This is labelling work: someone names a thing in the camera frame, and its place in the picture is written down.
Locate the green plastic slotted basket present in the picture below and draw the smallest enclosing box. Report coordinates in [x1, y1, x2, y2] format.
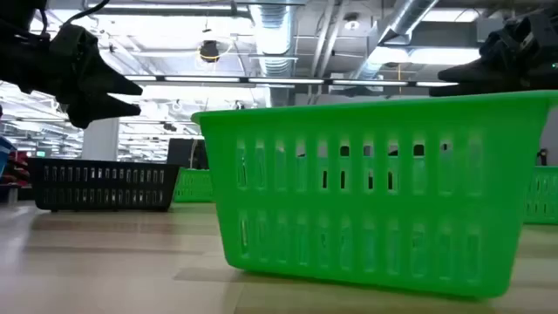
[173, 167, 214, 204]
[522, 165, 558, 226]

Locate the overhead light bar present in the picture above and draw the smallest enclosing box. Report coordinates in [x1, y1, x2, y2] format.
[124, 74, 459, 88]

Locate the red and black machine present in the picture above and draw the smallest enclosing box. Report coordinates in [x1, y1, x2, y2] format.
[3, 150, 32, 185]

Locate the bright ceiling light panel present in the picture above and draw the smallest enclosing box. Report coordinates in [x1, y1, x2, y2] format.
[409, 46, 481, 66]

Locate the black plastic slotted basket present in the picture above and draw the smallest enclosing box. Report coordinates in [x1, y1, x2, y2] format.
[28, 157, 182, 214]

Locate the large green plastic basket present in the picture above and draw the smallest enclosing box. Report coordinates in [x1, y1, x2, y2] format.
[190, 90, 558, 300]

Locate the black hanging ceiling reel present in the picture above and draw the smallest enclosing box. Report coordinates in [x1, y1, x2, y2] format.
[199, 39, 221, 64]

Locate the round silver ceiling duct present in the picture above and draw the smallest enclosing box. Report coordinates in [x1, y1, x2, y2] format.
[249, 3, 298, 79]

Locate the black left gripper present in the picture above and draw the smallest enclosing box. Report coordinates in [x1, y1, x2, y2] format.
[0, 22, 145, 130]

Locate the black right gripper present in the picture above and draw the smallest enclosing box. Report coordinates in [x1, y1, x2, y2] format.
[428, 5, 558, 99]

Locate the white square pillar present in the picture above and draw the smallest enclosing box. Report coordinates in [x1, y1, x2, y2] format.
[81, 116, 120, 161]

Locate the black monitor screen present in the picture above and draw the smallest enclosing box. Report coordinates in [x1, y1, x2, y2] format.
[167, 138, 209, 170]

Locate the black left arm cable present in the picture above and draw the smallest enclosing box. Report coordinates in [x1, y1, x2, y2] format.
[64, 0, 111, 25]

